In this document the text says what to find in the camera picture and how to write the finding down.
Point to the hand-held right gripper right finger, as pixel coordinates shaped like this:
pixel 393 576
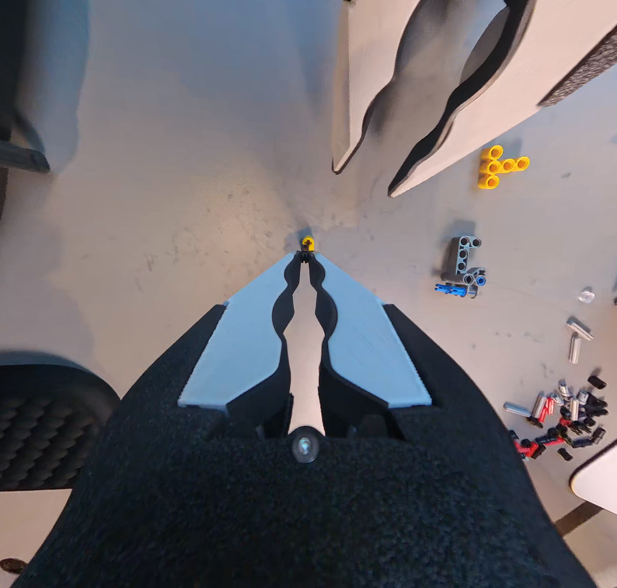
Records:
pixel 376 356

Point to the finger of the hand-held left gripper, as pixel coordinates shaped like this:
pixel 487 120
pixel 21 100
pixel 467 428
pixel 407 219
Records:
pixel 540 43
pixel 366 43

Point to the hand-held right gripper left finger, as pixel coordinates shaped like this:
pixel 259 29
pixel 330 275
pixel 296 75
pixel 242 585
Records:
pixel 236 352

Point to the grey brick beam assembly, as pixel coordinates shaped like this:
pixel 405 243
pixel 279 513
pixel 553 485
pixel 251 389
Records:
pixel 460 260

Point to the yellow thin brick liftarm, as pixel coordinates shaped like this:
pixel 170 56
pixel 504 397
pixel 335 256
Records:
pixel 308 243

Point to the person's right forearm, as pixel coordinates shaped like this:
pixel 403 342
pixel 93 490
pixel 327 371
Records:
pixel 43 429

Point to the grey desk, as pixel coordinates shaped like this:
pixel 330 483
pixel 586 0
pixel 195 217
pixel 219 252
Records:
pixel 168 188

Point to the white brick axle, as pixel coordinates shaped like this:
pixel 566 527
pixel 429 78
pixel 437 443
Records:
pixel 573 348

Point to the grey brick axle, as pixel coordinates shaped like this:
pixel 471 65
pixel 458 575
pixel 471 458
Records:
pixel 578 328

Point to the pile of small black pins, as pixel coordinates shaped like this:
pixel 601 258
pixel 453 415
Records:
pixel 578 414

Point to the clear round stud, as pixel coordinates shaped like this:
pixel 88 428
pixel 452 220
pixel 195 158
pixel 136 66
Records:
pixel 585 296

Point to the black printed sweatshirt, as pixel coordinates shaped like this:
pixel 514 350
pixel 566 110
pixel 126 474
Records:
pixel 7 43

